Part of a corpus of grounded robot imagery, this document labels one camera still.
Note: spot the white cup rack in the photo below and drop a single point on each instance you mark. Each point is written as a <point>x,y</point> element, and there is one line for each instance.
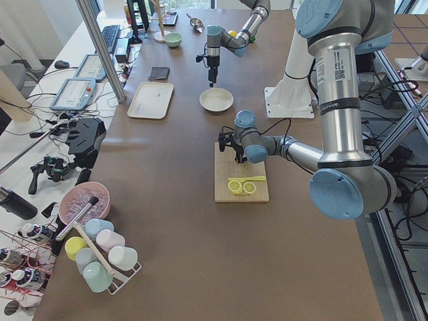
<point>121,278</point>

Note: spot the black keyboard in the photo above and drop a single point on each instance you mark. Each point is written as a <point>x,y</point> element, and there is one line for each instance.
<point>110,35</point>

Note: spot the pink pastel cup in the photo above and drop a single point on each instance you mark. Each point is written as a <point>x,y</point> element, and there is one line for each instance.
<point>107,239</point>

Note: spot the mint pastel cup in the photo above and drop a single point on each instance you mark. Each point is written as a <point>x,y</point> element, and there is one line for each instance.
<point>97,277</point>

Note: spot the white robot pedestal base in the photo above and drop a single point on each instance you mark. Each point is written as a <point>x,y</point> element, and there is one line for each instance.
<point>291,97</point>

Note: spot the wooden cutting board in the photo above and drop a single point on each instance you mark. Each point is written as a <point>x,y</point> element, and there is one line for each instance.
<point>225,166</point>

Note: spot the blue teach pendant far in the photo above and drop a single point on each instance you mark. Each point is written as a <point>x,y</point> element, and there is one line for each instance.
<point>91,67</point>

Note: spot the aluminium frame post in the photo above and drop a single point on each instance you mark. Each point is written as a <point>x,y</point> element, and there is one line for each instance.
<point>92,26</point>

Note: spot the blue teach pendant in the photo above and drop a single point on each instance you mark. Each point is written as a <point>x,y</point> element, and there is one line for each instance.
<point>74,94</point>
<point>91,67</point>

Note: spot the black thermos bottle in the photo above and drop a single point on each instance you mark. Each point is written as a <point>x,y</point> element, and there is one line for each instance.
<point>17,205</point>

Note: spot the blue pastel cup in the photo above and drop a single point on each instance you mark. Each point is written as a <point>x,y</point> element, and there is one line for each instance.
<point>94,226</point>

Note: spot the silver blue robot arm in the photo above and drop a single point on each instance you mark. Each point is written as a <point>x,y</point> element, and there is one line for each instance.
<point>345,182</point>
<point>218,37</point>

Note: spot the yellow pastel cup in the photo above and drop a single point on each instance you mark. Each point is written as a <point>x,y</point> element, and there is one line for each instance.
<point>73,245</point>

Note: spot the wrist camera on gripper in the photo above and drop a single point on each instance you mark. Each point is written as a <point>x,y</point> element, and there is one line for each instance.
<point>200,57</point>
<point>225,139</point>

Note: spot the white pastel cup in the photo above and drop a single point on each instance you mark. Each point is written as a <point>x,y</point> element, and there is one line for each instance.
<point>122,257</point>

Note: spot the mint green bowl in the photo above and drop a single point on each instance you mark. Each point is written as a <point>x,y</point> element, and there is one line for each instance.
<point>173,39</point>

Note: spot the yellow plastic knife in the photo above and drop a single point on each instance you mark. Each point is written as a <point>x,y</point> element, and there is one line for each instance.
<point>244,179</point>

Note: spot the steel muddler in bowl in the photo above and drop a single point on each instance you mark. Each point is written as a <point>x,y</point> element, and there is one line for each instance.
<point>62,234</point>

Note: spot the blue teach pendant near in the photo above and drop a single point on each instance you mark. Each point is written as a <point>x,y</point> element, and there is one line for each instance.
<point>74,94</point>

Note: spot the pink bowl with ice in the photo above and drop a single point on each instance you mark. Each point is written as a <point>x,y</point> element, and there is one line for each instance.
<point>79,196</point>

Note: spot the lemon slice lower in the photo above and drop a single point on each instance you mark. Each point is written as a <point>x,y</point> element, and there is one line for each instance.
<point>249,187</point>

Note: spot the steel scoop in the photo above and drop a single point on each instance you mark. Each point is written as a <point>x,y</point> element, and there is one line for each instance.
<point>196,24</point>

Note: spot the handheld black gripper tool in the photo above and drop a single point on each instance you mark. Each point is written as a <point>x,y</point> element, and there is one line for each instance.
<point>55,167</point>

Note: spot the cream rabbit tray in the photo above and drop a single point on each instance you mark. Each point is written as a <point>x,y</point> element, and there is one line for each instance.
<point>151,100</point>

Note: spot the black monitor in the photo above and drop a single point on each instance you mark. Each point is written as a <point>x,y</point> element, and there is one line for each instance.
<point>138,20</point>

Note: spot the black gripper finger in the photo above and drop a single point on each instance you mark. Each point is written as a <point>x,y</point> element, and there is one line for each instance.
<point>212,83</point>

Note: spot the grey folded cloth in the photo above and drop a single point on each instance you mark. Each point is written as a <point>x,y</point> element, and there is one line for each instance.
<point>159,73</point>

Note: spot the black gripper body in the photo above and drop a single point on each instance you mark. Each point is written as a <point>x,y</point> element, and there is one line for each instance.
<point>212,62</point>
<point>239,149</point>

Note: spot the wooden glass drying stand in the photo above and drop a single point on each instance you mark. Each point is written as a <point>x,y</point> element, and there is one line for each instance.
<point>159,36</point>

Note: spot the cream round plate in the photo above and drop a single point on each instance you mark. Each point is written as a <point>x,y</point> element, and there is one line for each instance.
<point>216,99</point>

